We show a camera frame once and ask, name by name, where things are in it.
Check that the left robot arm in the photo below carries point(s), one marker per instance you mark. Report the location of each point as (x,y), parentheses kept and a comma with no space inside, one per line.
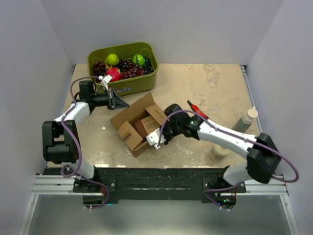
(61,144)

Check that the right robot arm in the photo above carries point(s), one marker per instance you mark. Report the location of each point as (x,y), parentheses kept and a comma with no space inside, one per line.
(260,153)

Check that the brown cardboard express box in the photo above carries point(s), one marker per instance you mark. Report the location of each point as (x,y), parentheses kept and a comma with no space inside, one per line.
(124,122)

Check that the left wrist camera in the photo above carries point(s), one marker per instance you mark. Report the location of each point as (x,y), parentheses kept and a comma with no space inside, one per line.
(105,80)

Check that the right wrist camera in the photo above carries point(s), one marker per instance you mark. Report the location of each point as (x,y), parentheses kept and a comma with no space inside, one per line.
(155,139)

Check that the olive green plastic bin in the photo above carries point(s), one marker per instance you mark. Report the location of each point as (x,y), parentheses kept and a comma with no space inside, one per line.
(127,51)

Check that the small brown carton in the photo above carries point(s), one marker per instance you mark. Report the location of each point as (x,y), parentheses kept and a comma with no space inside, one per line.
(146,126)

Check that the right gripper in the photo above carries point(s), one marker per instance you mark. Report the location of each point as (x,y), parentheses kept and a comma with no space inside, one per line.
(167,139)

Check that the yellow-green pear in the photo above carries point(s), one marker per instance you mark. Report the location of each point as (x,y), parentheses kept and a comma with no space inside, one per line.
(112,59)

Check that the cream lotion pump bottle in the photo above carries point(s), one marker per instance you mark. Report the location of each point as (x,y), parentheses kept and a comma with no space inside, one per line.
(218,153)

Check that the red black utility knife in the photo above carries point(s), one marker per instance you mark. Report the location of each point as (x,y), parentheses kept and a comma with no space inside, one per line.
(196,109)

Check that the green striped ball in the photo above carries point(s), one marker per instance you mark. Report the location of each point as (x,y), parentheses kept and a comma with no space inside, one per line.
(139,59)

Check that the dark red grape bunch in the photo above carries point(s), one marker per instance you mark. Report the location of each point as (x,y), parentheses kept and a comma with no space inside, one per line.
(128,68)

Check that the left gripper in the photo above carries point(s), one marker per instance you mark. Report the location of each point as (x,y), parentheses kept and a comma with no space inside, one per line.
(114,101)

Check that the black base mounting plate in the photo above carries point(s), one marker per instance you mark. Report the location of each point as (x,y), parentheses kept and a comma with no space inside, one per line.
(178,184)

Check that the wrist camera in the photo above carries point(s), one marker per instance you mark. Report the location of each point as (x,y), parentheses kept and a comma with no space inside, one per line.
(155,139)
(105,80)

